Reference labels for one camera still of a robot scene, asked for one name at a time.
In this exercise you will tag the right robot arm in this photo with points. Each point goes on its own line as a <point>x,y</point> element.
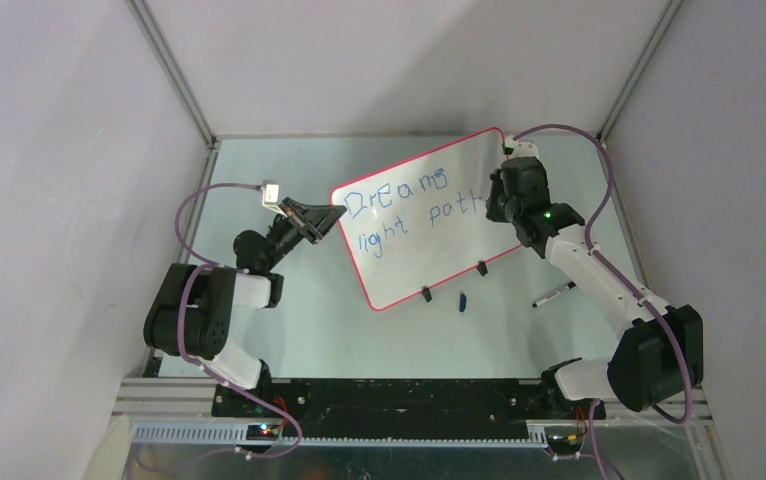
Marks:
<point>660,346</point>

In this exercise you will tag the black whiteboard foot clip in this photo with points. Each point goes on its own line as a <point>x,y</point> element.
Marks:
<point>426,295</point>
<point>482,268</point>

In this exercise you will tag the right controller board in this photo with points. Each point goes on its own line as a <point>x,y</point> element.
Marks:
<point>568,446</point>

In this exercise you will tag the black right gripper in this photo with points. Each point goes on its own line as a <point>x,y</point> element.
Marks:
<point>493,211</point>

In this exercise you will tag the pink-framed whiteboard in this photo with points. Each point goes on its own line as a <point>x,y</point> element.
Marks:
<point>422,221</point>

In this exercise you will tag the controller board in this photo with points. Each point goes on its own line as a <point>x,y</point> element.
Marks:
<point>568,446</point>
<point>263,432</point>

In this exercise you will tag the black marker pen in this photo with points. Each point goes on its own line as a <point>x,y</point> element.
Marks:
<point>553,294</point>

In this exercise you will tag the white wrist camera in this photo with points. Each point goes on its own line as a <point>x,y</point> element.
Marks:
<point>515,148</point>
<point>270,194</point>

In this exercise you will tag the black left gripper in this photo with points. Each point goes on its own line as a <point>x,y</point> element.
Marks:
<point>317,219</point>

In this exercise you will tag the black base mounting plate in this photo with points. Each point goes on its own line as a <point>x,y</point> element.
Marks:
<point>399,409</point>

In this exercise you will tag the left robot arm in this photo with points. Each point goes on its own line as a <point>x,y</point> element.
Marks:
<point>192,313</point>

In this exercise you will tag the left controller board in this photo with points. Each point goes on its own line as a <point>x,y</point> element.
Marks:
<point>263,432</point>

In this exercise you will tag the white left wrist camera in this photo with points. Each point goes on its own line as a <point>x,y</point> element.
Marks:
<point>270,194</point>

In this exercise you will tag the aluminium frame rail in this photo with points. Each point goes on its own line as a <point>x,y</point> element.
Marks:
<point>169,409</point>

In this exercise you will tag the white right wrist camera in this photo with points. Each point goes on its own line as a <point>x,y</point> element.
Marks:
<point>515,148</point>

